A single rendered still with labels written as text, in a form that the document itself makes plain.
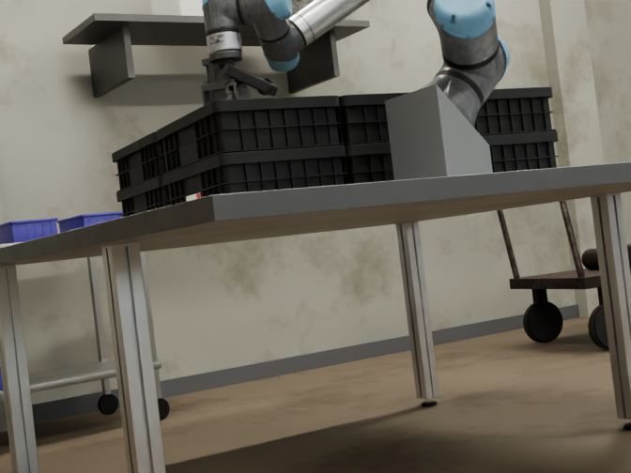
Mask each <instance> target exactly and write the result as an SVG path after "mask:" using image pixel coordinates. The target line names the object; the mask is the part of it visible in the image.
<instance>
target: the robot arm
mask: <svg viewBox="0 0 631 473"><path fill-rule="evenodd" d="M369 1H370V0H314V1H313V2H311V3H310V4H309V5H307V6H306V7H304V8H303V9H301V10H300V11H298V12H297V13H296V14H294V15H293V16H291V15H292V1H291V0H202V4H203V6H202V10H203V13H204V21H205V28H206V35H207V44H208V54H209V55H210V57H209V58H207V59H202V65H203V66H204V67H207V75H208V84H204V85H201V87H202V95H203V102H204V105H206V104H208V103H210V102H212V101H214V100H221V99H250V92H249V88H248V86H250V87H252V88H255V89H257V91H258V92H259V93H260V94H261V95H264V96H266V95H271V96H275V95H276V93H277V90H278V85H276V84H274V83H273V82H272V81H271V80H270V79H268V78H263V79H262V78H260V77H258V76H256V75H253V74H252V73H250V72H248V71H246V70H244V69H241V68H238V67H236V65H235V63H236V62H238V61H240V60H242V54H241V52H242V46H241V39H240V32H239V26H240V25H247V24H254V29H255V32H256V34H257V36H258V38H259V41H260V44H261V47H262V50H263V54H264V56H265V58H266V59H267V61H268V63H269V66H270V68H271V69H273V70H275V71H278V72H287V71H290V70H291V69H293V68H294V67H295V66H297V64H298V63H299V61H300V53H299V51H301V50H302V49H303V48H305V47H306V46H307V45H309V44H310V43H312V42H313V41H314V40H316V39H317V38H319V37H320V36H322V35H323V34H324V33H326V32H327V31H329V30H330V29H331V28H333V27H334V26H335V25H336V24H338V23H339V22H340V21H342V20H343V19H345V18H346V17H347V16H349V15H350V14H352V13H353V12H354V11H356V10H357V9H359V8H360V7H362V6H363V5H364V4H366V3H367V2H369ZM426 9H427V12H428V14H429V16H430V18H431V20H432V22H433V23H434V25H435V27H436V28H437V30H438V32H439V39H440V45H441V51H442V57H443V65H442V67H441V69H440V70H439V72H438V73H437V75H436V76H435V77H434V79H433V80H432V81H431V82H430V83H428V84H426V85H425V86H423V87H422V88H425V87H427V86H431V85H434V84H436V85H437V86H438V87H439V88H440V89H441V91H442V92H443V93H444V94H445V95H446V96H447V97H448V99H449V100H450V101H451V102H452V103H453V104H454V106H455V107H456V108H457V109H458V110H459V111H460V113H461V114H462V115H463V116H465V117H466V118H467V120H468V121H469V122H470V123H471V125H472V126H473V127H474V125H475V121H476V117H477V113H478V112H479V110H480V109H481V107H482V106H483V104H484V103H485V101H486V99H487V98H488V96H489V95H490V93H491V92H492V91H493V89H494V88H495V86H496V85H497V83H498V82H499V81H500V80H501V79H502V77H503V76H504V74H505V71H506V69H507V68H508V65H509V61H510V54H509V50H508V47H507V45H506V43H505V42H504V41H501V37H500V36H499V35H498V30H497V22H496V4H495V0H427V2H426ZM290 16H291V17H290ZM289 17H290V18H289ZM287 18H289V19H287ZM205 83H207V82H205ZM422 88H420V89H422Z"/></svg>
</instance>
